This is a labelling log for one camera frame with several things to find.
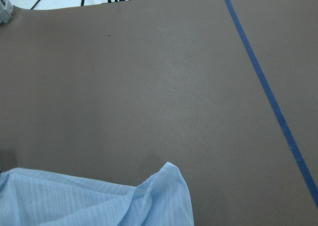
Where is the light blue button shirt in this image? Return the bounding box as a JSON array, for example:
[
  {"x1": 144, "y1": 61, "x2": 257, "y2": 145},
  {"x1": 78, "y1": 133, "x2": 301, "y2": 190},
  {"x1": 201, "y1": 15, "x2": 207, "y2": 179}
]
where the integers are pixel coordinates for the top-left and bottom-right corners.
[{"x1": 0, "y1": 162, "x2": 194, "y2": 226}]

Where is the brown paper table cover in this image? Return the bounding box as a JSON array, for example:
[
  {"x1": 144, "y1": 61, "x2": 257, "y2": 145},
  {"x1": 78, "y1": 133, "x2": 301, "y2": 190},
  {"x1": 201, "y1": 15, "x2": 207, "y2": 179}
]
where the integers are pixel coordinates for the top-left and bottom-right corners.
[{"x1": 0, "y1": 0, "x2": 318, "y2": 226}]

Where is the aluminium frame post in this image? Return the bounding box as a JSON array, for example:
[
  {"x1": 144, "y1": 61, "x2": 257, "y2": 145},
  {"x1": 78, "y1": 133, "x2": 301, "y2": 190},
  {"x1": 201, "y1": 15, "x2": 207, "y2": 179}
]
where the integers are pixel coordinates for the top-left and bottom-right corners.
[{"x1": 0, "y1": 0, "x2": 13, "y2": 24}]

